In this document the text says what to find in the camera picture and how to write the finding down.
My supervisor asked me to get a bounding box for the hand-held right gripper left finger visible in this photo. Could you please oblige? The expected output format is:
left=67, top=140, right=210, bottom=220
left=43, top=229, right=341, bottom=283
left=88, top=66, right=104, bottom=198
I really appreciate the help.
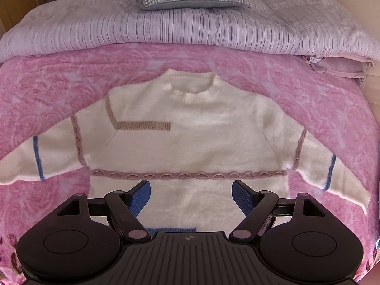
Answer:
left=52, top=180, right=152, bottom=242

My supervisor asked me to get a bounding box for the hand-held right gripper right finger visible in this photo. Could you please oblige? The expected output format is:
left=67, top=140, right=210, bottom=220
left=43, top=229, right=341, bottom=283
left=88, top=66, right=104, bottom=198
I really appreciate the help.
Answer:
left=228, top=180, right=331, bottom=242

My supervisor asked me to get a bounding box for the white knit sweater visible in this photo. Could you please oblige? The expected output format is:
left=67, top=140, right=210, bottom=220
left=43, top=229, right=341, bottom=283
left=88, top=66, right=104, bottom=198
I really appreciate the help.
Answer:
left=0, top=68, right=373, bottom=233

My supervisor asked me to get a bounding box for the pink floral blanket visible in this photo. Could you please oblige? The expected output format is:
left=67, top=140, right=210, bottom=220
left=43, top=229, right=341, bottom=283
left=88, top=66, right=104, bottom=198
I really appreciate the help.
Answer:
left=0, top=42, right=380, bottom=280

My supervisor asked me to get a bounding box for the mauve pillow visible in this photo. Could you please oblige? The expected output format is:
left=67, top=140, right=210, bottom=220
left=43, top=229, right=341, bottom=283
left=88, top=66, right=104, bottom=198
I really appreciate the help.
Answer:
left=310, top=59, right=368, bottom=81

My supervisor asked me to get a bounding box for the cream quilted headboard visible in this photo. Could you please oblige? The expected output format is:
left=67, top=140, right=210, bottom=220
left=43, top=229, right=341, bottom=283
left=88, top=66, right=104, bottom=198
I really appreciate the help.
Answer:
left=360, top=65, right=380, bottom=107

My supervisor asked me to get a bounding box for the striped lilac duvet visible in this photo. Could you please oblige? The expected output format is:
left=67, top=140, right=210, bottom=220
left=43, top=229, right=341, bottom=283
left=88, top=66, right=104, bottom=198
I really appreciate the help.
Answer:
left=0, top=0, right=380, bottom=63

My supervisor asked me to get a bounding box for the brown wooden door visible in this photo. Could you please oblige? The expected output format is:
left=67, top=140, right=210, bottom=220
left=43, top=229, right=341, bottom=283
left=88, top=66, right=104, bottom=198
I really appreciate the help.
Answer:
left=0, top=0, right=40, bottom=34

